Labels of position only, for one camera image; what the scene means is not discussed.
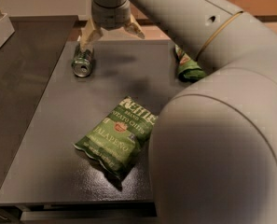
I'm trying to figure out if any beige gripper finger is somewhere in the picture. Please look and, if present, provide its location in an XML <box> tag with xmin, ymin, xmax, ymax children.
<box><xmin>124</xmin><ymin>15</ymin><xmax>145</xmax><ymax>39</ymax></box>
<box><xmin>79</xmin><ymin>18</ymin><xmax>103</xmax><ymax>52</ymax></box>

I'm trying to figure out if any green soda can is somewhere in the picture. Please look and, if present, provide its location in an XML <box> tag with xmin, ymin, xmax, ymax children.
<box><xmin>71</xmin><ymin>45</ymin><xmax>92</xmax><ymax>77</ymax></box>

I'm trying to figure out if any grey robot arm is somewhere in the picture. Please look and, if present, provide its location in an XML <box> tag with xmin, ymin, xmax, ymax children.
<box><xmin>91</xmin><ymin>0</ymin><xmax>277</xmax><ymax>224</ymax></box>

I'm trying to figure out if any green folded snack bag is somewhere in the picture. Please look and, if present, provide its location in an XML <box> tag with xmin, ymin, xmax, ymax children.
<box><xmin>174</xmin><ymin>46</ymin><xmax>206</xmax><ymax>83</ymax></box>

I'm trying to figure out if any green Kettle jalapeno chip bag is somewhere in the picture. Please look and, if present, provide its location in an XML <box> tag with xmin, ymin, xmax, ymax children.
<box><xmin>74</xmin><ymin>96</ymin><xmax>158</xmax><ymax>179</ymax></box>

